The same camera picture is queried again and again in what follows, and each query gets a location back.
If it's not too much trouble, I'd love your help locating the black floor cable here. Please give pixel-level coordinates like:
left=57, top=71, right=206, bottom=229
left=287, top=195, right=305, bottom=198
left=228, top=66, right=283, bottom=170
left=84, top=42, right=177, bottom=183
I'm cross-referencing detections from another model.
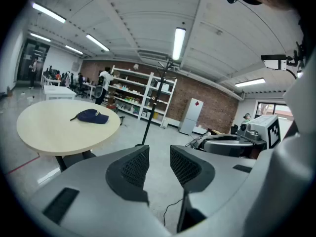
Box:
left=162, top=198, right=185, bottom=226

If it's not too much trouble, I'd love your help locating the navy blue cap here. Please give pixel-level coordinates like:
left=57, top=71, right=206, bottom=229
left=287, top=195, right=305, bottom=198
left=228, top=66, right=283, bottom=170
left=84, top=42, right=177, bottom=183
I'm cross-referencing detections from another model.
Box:
left=70, top=108, right=109, bottom=124

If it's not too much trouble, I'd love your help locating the white low table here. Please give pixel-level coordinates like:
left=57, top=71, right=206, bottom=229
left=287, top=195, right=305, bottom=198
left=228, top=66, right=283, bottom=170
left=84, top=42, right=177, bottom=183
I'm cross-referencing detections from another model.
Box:
left=43, top=85, right=77, bottom=101

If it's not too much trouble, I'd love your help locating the window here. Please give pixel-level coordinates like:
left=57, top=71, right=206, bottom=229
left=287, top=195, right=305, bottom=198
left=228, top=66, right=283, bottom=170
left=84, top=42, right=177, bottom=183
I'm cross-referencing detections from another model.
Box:
left=256, top=102, right=293, bottom=117

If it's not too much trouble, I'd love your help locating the ceiling tube light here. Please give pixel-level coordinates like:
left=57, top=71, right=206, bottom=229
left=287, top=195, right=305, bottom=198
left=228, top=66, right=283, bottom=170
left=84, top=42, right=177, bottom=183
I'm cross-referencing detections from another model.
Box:
left=234, top=77, right=267, bottom=88
left=31, top=2, right=67, bottom=24
left=29, top=32, right=52, bottom=43
left=65, top=44, right=84, bottom=55
left=85, top=34, right=110, bottom=52
left=172, top=27, right=187, bottom=61

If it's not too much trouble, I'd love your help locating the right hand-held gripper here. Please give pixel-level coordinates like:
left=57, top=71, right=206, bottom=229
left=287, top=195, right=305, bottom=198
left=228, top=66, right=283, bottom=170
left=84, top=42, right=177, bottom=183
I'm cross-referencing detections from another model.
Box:
left=203, top=114, right=282, bottom=158

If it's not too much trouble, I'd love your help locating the black coat rack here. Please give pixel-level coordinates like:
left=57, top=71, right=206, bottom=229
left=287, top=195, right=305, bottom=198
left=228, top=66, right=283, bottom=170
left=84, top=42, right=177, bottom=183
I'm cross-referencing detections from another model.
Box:
left=135, top=60, right=177, bottom=148

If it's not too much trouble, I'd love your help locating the white metal shelving unit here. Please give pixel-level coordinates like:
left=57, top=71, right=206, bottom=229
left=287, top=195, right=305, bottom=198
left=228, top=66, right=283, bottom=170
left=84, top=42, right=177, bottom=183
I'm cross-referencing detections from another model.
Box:
left=108, top=65, right=153, bottom=120
left=138, top=72, right=178, bottom=128

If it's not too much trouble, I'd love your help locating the round beige table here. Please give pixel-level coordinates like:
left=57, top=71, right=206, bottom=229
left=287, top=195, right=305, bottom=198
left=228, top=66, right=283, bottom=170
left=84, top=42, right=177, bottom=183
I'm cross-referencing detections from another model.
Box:
left=16, top=99, right=121, bottom=172

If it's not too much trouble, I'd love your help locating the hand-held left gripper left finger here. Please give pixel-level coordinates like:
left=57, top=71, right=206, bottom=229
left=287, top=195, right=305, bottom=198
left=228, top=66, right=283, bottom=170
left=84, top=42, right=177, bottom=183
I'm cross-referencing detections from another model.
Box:
left=28, top=145, right=173, bottom=237

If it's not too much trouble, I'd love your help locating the white desk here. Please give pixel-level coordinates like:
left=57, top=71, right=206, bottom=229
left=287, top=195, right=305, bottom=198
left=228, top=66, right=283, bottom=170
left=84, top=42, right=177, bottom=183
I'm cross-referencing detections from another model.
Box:
left=40, top=75, right=62, bottom=87

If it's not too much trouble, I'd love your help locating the black tablet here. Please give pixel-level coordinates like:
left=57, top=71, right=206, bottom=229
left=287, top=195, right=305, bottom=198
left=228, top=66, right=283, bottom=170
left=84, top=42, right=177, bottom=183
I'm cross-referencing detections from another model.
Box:
left=261, top=54, right=287, bottom=71

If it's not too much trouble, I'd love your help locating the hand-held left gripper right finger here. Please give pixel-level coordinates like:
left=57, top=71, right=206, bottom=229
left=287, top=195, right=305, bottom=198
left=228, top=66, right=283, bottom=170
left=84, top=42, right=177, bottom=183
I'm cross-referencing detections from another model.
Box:
left=169, top=145, right=258, bottom=234

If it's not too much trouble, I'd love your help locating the pale two-door fridge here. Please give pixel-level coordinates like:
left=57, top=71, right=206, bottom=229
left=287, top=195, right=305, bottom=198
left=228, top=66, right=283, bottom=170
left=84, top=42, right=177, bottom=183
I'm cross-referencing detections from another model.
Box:
left=178, top=97, right=204, bottom=136

